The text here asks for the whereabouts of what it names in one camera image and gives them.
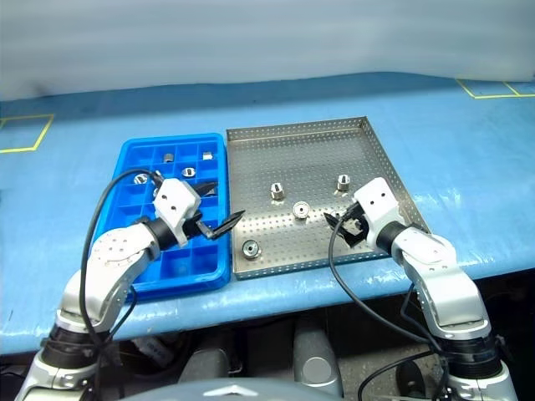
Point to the blue compartment tray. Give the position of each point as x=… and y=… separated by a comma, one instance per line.
x=200, y=259

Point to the perforated metal tray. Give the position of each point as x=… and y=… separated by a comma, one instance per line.
x=292, y=158

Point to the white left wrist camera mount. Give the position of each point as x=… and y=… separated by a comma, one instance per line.
x=173, y=200

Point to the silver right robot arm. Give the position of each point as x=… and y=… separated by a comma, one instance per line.
x=443, y=284

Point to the metal nut upper middle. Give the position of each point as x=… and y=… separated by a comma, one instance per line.
x=277, y=192

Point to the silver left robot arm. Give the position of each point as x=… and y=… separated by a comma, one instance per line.
x=117, y=255

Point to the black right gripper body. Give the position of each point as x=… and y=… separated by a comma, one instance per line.
x=359, y=225

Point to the grey rounded housing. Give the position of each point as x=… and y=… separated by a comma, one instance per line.
x=205, y=363
x=317, y=367

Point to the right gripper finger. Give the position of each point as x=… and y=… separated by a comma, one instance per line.
x=348, y=238
x=338, y=221

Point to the grey robot torso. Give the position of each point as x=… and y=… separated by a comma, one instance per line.
x=234, y=392

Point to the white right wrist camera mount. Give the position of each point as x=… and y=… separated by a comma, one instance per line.
x=378, y=200

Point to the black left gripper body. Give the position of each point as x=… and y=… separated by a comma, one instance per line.
x=198, y=227

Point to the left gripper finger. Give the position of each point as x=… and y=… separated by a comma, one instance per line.
x=207, y=189
x=227, y=225

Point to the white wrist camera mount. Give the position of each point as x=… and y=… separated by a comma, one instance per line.
x=173, y=200
x=378, y=200

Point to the yellow tape marking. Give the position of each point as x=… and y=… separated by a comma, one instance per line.
x=468, y=89
x=44, y=133

